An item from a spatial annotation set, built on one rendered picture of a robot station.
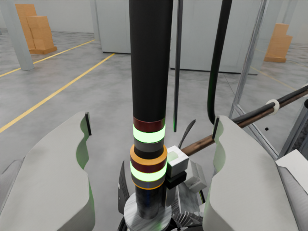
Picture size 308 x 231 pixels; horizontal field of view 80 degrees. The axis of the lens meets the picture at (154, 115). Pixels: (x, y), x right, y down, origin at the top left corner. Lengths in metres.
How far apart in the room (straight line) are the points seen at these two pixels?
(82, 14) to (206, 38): 9.65
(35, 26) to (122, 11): 3.09
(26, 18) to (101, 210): 7.40
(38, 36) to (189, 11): 5.47
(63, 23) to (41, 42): 6.34
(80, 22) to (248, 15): 10.54
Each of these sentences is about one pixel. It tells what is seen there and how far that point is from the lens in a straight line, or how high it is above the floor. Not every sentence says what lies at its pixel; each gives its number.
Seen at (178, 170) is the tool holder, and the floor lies 1.54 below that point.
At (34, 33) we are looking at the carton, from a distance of 8.46.
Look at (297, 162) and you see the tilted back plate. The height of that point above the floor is 1.35.
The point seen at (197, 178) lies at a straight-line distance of 0.77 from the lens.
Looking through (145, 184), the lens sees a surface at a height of 1.55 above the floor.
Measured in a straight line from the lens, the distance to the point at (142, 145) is 0.19.
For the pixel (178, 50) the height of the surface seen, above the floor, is 1.69.
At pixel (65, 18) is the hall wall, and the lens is 14.40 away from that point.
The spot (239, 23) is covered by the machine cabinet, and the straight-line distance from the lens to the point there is 5.78.
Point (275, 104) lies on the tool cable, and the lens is 0.44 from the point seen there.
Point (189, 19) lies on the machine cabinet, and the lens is 5.62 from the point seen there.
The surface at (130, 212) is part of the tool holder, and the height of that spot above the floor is 1.47.
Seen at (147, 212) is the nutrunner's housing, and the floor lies 1.48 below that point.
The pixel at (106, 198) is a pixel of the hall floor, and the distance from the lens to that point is 2.14.
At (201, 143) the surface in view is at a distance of 0.28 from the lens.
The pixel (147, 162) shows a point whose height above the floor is 1.58.
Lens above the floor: 1.72
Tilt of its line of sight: 31 degrees down
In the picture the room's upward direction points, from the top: 2 degrees clockwise
